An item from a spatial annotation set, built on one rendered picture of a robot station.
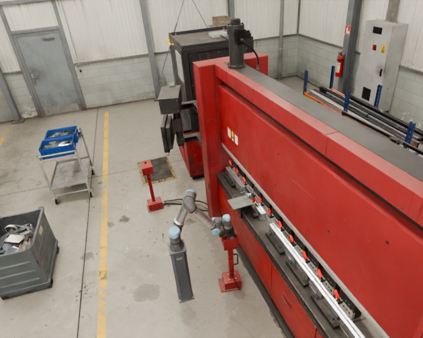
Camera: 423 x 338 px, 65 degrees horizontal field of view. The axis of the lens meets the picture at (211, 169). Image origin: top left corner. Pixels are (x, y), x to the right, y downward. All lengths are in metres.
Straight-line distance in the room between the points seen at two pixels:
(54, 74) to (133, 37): 2.34
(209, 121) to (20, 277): 2.88
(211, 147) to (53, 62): 6.55
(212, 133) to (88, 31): 6.27
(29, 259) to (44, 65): 6.52
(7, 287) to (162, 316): 1.87
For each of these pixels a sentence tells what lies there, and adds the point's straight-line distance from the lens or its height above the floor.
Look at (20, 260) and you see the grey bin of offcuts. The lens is 4.42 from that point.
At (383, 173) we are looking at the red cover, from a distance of 1.84.
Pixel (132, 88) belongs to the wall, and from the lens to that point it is 10.03.
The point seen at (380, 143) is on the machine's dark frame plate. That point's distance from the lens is 2.12.
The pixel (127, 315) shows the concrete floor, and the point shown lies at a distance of 4.11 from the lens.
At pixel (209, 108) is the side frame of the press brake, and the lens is 3.97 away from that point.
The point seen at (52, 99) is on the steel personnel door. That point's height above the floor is 0.44.
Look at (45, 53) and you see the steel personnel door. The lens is 9.92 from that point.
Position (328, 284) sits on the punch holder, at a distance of 2.72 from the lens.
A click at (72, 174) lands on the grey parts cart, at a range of 6.22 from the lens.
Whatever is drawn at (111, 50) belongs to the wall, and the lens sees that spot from 9.77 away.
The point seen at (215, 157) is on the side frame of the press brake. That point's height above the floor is 1.11.
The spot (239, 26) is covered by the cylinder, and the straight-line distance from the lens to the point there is 3.51.
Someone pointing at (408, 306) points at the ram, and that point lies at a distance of 2.11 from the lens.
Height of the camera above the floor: 3.23
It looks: 32 degrees down
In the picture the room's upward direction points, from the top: 5 degrees counter-clockwise
